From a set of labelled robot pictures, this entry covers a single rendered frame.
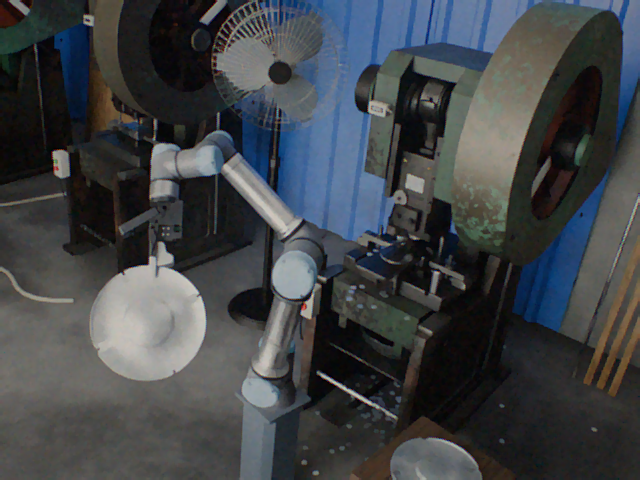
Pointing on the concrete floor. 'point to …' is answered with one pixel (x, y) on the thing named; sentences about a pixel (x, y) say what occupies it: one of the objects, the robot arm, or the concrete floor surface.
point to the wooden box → (380, 465)
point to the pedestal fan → (257, 77)
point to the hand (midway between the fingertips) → (151, 273)
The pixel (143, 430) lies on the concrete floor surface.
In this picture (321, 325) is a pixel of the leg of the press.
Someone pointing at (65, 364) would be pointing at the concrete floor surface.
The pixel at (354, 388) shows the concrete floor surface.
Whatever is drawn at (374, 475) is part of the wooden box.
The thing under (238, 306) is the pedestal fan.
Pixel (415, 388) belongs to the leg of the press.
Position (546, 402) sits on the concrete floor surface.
